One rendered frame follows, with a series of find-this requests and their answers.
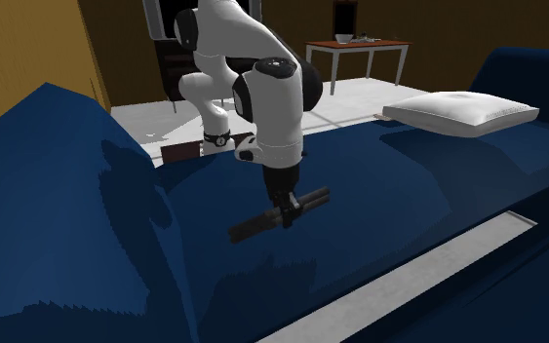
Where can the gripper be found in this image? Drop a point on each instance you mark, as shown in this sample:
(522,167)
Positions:
(281,179)

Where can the long black bar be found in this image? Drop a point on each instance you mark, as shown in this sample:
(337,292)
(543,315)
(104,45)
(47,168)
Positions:
(250,224)

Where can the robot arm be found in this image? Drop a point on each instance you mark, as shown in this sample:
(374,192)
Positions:
(274,109)

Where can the blue sofa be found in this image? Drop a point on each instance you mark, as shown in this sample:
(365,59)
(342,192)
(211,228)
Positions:
(364,199)

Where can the dark red robot stand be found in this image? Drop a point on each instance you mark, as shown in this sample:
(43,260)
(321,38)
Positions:
(181,151)

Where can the red-topped side table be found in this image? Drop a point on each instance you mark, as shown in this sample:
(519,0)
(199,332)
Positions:
(357,47)

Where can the dark wooden chair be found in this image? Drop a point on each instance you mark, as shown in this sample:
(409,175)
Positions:
(174,66)

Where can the white pillow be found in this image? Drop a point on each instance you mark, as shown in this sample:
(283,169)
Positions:
(459,113)

